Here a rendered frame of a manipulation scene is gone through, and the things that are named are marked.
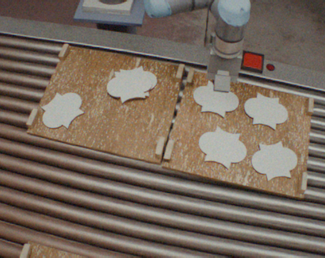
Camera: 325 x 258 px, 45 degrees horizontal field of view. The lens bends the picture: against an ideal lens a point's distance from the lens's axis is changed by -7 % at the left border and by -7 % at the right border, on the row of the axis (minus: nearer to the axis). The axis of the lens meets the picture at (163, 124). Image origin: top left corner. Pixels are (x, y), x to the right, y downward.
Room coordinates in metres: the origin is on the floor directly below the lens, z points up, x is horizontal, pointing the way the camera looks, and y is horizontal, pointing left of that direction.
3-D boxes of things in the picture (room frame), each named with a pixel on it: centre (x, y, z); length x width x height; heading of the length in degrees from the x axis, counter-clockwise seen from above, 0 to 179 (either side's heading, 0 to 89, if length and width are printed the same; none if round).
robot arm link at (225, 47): (0.74, -0.15, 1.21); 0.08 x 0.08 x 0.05
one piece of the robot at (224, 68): (0.71, -0.15, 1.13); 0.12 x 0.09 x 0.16; 175
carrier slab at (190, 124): (0.63, -0.24, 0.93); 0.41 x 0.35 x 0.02; 77
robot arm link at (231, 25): (0.74, -0.15, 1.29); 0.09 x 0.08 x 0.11; 22
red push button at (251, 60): (0.91, -0.29, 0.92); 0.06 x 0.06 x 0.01; 80
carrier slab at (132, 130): (0.73, 0.17, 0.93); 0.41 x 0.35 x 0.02; 79
